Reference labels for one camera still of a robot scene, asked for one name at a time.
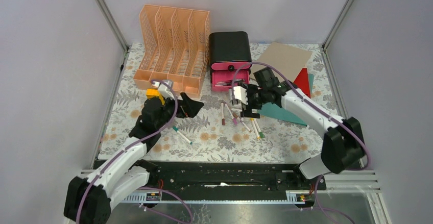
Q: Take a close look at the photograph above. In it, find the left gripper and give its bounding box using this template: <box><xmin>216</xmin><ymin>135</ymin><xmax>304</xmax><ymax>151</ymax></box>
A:
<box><xmin>155</xmin><ymin>92</ymin><xmax>203</xmax><ymax>129</ymax></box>

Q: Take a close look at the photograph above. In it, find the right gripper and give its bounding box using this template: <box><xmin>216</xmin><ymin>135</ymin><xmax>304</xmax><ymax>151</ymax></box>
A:
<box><xmin>240</xmin><ymin>84</ymin><xmax>268</xmax><ymax>119</ymax></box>

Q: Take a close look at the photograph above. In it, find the purple gel pen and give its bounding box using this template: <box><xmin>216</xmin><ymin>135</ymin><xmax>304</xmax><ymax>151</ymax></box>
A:
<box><xmin>215</xmin><ymin>80</ymin><xmax>237</xmax><ymax>86</ymax></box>

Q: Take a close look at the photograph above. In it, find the pink drawer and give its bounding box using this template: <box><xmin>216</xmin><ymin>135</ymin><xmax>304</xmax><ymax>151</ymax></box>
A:
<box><xmin>211</xmin><ymin>69</ymin><xmax>250</xmax><ymax>92</ymax></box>
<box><xmin>210</xmin><ymin>61</ymin><xmax>252</xmax><ymax>71</ymax></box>

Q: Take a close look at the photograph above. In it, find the pink top drawer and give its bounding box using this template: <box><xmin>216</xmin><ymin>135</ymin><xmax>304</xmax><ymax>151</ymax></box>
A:
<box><xmin>210</xmin><ymin>61</ymin><xmax>252</xmax><ymax>71</ymax></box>

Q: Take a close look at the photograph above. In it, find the black drawer cabinet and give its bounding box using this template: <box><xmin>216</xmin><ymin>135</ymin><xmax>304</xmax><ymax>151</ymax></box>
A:
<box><xmin>209</xmin><ymin>31</ymin><xmax>252</xmax><ymax>64</ymax></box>

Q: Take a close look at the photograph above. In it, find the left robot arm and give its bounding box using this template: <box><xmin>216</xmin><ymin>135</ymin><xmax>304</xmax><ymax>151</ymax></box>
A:
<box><xmin>63</xmin><ymin>92</ymin><xmax>204</xmax><ymax>223</ymax></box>

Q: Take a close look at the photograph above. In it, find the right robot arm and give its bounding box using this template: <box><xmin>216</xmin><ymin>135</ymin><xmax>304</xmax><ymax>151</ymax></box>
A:
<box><xmin>232</xmin><ymin>67</ymin><xmax>367</xmax><ymax>189</ymax></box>

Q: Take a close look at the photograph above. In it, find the yellow cap white marker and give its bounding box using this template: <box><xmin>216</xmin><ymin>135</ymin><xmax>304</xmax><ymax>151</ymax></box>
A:
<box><xmin>250</xmin><ymin>118</ymin><xmax>261</xmax><ymax>140</ymax></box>

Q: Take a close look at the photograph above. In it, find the purple cap white marker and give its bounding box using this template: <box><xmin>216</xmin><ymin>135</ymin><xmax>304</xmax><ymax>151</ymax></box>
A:
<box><xmin>239</xmin><ymin>119</ymin><xmax>252</xmax><ymax>132</ymax></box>

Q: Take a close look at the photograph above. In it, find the pink cap white marker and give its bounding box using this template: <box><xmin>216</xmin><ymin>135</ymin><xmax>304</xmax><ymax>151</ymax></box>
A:
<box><xmin>224</xmin><ymin>102</ymin><xmax>237</xmax><ymax>125</ymax></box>

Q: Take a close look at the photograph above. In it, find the teal cap white marker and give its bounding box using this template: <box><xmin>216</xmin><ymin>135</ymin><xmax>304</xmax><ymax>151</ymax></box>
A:
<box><xmin>172</xmin><ymin>126</ymin><xmax>193</xmax><ymax>144</ymax></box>

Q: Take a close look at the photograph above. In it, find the teal folder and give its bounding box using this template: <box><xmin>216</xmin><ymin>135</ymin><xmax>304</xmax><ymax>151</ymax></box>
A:
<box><xmin>259</xmin><ymin>73</ymin><xmax>314</xmax><ymax>126</ymax></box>

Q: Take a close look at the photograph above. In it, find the green cap white marker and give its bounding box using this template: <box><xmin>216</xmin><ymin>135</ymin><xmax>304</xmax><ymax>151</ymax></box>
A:
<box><xmin>253</xmin><ymin>118</ymin><xmax>265</xmax><ymax>139</ymax></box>

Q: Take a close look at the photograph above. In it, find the yellow plastic block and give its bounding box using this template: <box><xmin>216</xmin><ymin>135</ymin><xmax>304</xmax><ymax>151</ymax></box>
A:
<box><xmin>146</xmin><ymin>89</ymin><xmax>165</xmax><ymax>105</ymax></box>

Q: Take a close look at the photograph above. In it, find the red folder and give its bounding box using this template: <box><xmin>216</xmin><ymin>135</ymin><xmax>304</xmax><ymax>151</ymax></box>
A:
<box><xmin>294</xmin><ymin>67</ymin><xmax>311</xmax><ymax>98</ymax></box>

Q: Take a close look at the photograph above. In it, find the beige cardboard sheet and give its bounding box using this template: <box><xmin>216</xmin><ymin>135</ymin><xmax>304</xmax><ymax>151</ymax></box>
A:
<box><xmin>250</xmin><ymin>42</ymin><xmax>313</xmax><ymax>82</ymax></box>

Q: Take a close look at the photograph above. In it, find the peach plastic file organizer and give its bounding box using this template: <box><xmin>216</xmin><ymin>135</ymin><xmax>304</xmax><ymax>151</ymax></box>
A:
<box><xmin>133</xmin><ymin>5</ymin><xmax>210</xmax><ymax>98</ymax></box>

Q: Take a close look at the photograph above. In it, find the black mounting rail base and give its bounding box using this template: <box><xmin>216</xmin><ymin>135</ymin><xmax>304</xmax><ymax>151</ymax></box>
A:
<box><xmin>135</xmin><ymin>160</ymin><xmax>327</xmax><ymax>202</ymax></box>

